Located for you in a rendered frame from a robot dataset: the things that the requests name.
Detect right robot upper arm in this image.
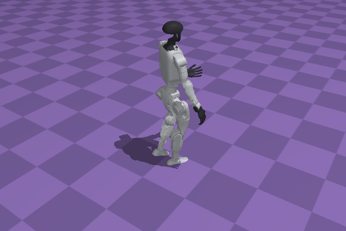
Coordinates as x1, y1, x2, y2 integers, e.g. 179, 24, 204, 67
173, 54, 193, 90

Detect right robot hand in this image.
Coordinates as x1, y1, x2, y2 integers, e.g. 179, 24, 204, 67
193, 107, 206, 125

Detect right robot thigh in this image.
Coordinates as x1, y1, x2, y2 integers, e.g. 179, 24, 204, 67
170, 98, 190, 140

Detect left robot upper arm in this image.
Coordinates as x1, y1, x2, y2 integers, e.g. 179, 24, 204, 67
158, 41, 166, 70

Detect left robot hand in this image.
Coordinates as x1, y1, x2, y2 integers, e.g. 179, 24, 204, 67
187, 64, 202, 77

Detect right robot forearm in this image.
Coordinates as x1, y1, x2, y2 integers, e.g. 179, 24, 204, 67
184, 83, 201, 110

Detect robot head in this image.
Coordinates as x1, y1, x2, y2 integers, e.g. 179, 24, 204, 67
162, 21, 183, 51

